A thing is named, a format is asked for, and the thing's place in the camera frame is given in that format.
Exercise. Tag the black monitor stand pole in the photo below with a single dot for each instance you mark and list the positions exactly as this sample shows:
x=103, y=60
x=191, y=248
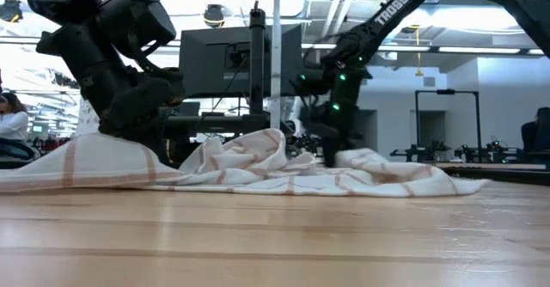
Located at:
x=257, y=63

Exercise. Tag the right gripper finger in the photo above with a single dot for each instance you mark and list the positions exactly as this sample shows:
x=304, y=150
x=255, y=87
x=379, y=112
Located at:
x=331, y=154

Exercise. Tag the background black robot arm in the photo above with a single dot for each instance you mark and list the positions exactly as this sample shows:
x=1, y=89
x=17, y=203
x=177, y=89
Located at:
x=423, y=151
x=494, y=151

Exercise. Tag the small dark laptop screen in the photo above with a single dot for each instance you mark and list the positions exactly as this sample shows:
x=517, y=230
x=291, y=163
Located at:
x=189, y=108

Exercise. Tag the black metal frame stand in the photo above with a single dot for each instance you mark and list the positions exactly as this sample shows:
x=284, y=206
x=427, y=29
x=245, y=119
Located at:
x=447, y=92

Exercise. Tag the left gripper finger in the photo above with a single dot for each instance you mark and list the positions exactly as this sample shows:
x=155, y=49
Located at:
x=142, y=106

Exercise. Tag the neighbouring wooden table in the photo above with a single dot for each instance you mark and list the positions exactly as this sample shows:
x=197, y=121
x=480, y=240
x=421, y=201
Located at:
x=494, y=173

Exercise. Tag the black left wrist camera housing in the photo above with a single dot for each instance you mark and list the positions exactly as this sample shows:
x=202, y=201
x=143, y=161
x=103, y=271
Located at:
x=137, y=20

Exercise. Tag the person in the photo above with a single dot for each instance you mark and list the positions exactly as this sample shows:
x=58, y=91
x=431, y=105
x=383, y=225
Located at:
x=13, y=123
x=529, y=136

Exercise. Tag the floral patterned cloth cover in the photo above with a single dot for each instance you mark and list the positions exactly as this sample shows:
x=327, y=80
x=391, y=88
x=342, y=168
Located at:
x=88, y=119

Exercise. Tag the grey wall vent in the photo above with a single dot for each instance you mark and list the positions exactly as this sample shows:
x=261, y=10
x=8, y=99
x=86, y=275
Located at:
x=429, y=82

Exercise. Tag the ceiling light strip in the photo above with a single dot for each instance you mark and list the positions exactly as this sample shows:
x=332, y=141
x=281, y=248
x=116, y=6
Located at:
x=404, y=48
x=477, y=50
x=318, y=46

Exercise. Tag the black computer monitor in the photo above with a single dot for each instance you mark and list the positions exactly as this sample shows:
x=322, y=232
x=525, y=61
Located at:
x=206, y=63

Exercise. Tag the white towel with red stripes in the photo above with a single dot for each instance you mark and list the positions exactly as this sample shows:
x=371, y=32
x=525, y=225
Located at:
x=258, y=166

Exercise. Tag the black desk platform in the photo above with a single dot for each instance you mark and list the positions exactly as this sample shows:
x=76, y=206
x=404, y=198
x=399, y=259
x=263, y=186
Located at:
x=215, y=123

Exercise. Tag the white vertical post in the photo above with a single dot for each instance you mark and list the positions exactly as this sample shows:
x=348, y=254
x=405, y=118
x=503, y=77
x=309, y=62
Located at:
x=275, y=42

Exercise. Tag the black ceiling dome camera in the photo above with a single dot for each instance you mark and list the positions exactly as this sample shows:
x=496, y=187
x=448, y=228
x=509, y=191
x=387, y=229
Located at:
x=9, y=11
x=213, y=16

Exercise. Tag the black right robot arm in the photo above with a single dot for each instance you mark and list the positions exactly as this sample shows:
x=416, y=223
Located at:
x=395, y=3

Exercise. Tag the black chair back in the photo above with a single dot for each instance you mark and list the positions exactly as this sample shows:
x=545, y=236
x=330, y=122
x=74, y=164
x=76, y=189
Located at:
x=544, y=128

